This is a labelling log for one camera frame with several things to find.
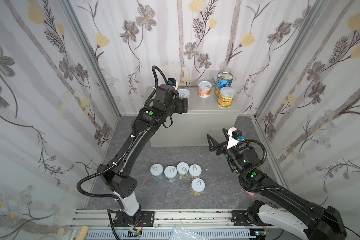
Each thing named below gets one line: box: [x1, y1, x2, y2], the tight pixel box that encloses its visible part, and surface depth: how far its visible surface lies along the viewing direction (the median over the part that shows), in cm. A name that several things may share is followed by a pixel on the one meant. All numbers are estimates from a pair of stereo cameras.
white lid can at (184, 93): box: [177, 88, 191, 103], surface depth 77 cm
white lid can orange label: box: [197, 80, 212, 99], surface depth 82 cm
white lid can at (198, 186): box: [190, 178, 206, 195], surface depth 82 cm
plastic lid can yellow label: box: [218, 86, 236, 109], surface depth 75 cm
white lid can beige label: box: [188, 164, 202, 180], surface depth 87 cm
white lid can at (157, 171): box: [150, 163, 164, 180], surface depth 88 cm
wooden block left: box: [77, 225, 90, 240], surface depth 71 cm
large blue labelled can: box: [214, 71, 234, 97], surface depth 78 cm
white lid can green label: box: [176, 162, 190, 179], surface depth 88 cm
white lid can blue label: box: [164, 165, 178, 182], surface depth 87 cm
